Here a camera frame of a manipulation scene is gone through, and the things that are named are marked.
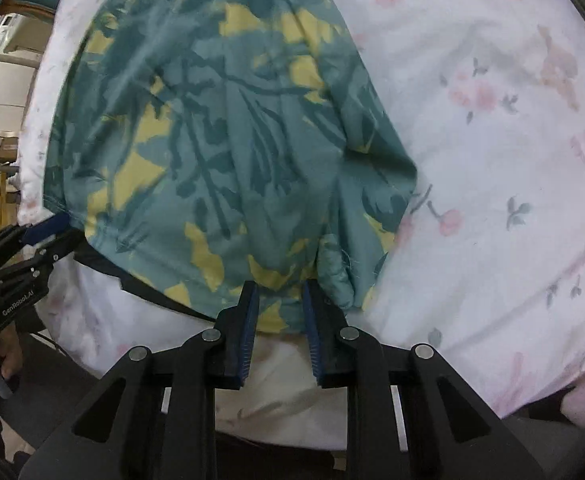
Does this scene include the grey storage shelf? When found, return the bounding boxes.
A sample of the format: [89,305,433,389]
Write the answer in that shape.
[0,7,56,126]

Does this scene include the person's left hand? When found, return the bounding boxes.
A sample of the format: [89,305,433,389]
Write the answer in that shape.
[0,327,26,382]

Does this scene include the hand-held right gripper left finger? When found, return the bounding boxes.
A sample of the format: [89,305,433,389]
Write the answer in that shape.
[20,281,261,480]

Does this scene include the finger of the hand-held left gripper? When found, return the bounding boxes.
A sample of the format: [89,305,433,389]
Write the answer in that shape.
[2,230,88,283]
[0,211,72,266]

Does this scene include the teal yellow leaf-print pants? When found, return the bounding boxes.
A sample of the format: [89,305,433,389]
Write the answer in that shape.
[44,0,419,335]

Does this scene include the white floral bedsheet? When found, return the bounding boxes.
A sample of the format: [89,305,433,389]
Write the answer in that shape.
[16,0,585,453]

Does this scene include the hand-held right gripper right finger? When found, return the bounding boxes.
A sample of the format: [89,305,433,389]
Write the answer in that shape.
[301,279,548,480]

